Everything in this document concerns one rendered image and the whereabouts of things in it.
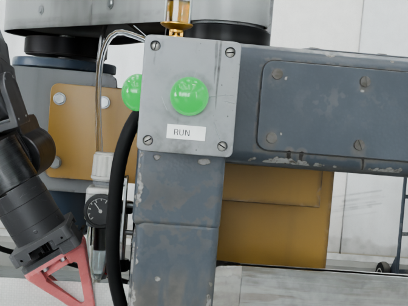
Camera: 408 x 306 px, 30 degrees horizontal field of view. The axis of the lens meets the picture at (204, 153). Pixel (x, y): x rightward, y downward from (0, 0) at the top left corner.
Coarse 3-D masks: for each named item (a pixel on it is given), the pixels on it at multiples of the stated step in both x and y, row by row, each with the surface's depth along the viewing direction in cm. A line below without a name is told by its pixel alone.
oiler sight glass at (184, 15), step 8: (168, 0) 66; (176, 0) 65; (184, 0) 66; (192, 0) 66; (168, 8) 66; (176, 8) 66; (184, 8) 66; (168, 16) 66; (176, 16) 66; (184, 16) 66
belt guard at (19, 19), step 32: (32, 0) 101; (64, 0) 95; (96, 0) 90; (128, 0) 85; (160, 0) 81; (224, 0) 75; (256, 0) 76; (32, 32) 117; (64, 32) 114; (96, 32) 110; (160, 32) 103
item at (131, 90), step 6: (132, 78) 60; (138, 78) 60; (126, 84) 60; (132, 84) 59; (138, 84) 59; (126, 90) 60; (132, 90) 59; (138, 90) 59; (126, 96) 60; (132, 96) 59; (138, 96) 59; (126, 102) 60; (132, 102) 60; (138, 102) 60; (132, 108) 60; (138, 108) 60
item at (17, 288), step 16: (0, 288) 80; (16, 288) 80; (32, 288) 80; (64, 288) 80; (80, 288) 80; (96, 288) 81; (128, 288) 81; (0, 304) 80; (16, 304) 80; (32, 304) 80; (48, 304) 80; (64, 304) 80; (96, 304) 81; (112, 304) 81
